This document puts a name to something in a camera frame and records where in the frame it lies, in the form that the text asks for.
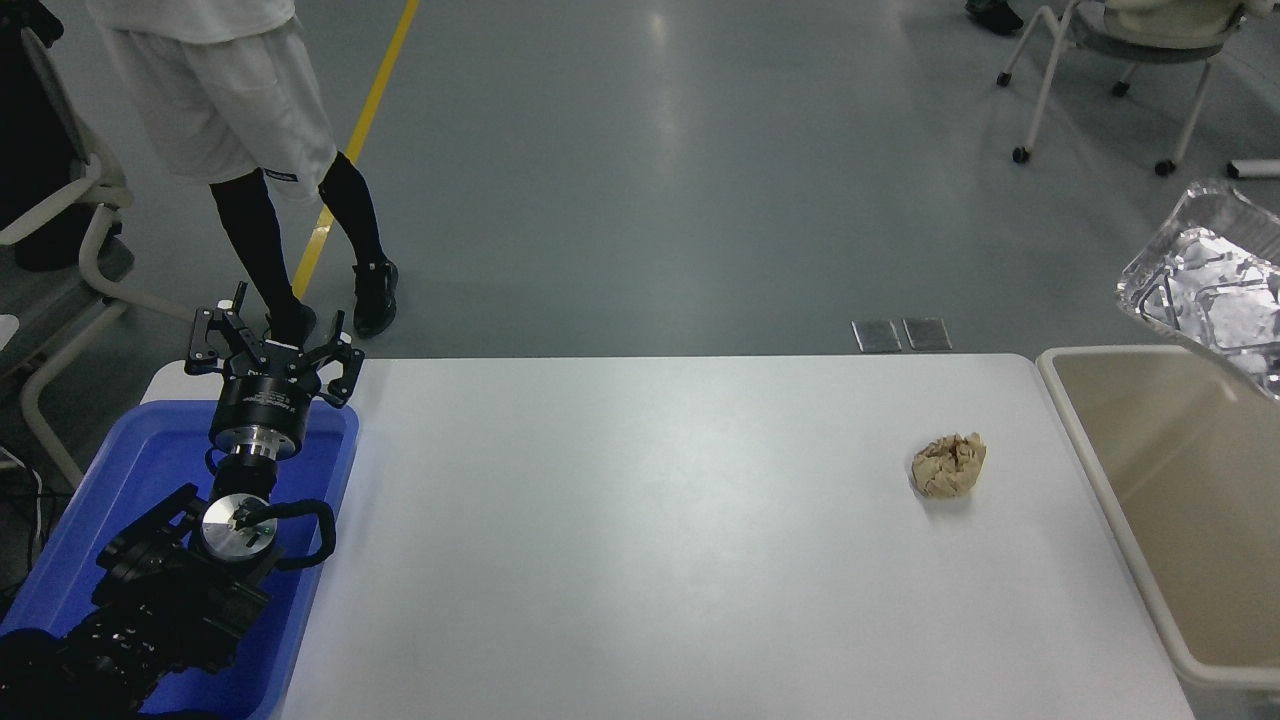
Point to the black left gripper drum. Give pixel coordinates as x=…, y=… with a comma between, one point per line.
x=262, y=400

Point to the large pale bin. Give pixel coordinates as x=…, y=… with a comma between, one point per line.
x=1190, y=520

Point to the silver foil tray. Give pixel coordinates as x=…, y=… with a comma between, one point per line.
x=1210, y=290

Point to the white floor bar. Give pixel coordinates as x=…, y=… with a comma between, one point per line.
x=1255, y=168

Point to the blue plastic tray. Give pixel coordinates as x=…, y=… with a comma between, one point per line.
x=130, y=470

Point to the metal floor plate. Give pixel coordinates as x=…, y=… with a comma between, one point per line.
x=927, y=333
x=877, y=335

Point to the crumpled tan paper ball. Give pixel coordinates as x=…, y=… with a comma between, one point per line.
x=950, y=468

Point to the white wheeled chair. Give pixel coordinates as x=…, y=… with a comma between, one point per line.
x=1150, y=40

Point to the white frame chair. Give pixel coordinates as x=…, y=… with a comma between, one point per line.
x=95, y=250

